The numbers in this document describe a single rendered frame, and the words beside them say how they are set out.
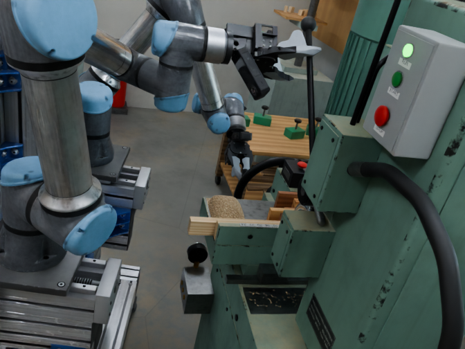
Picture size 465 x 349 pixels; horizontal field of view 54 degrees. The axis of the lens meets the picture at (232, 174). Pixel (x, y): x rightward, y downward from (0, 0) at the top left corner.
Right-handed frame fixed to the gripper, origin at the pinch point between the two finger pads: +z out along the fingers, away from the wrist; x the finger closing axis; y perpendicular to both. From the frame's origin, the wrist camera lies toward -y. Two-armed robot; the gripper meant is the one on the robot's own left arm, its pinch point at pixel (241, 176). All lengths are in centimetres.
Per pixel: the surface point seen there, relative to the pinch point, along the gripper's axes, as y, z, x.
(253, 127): 86, -86, -41
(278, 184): -17.3, 11.9, -5.0
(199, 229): -27.7, 31.6, 21.7
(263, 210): -20.0, 21.8, 1.8
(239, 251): -26.6, 36.3, 11.9
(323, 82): 101, -145, -106
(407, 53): -90, 32, 7
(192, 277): 6.1, 32.7, 16.6
